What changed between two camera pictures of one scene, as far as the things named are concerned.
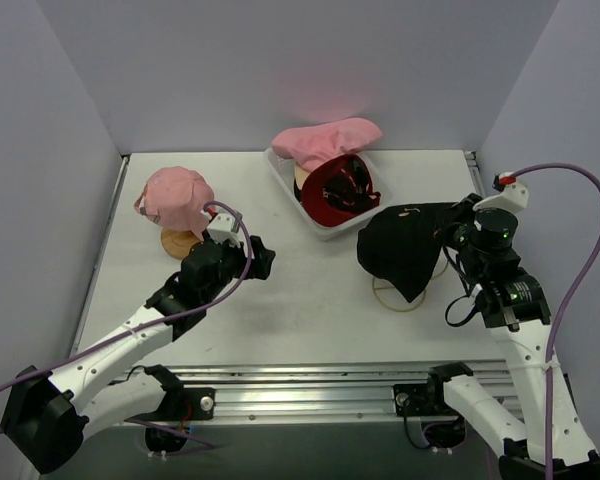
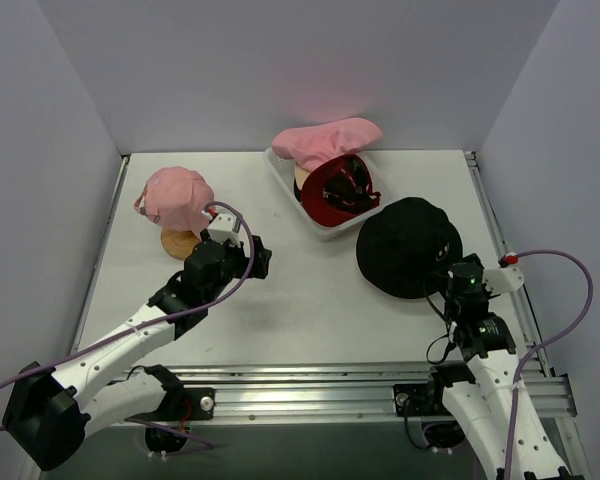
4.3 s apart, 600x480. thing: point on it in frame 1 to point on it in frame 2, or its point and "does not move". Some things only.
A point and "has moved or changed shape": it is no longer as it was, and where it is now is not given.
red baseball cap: [337, 190] does not move
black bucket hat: [401, 244] has moved or changed shape
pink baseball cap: [175, 196] does not move
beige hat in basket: [300, 175] does not move
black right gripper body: [460, 230] to [471, 260]
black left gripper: [250, 257] does not move
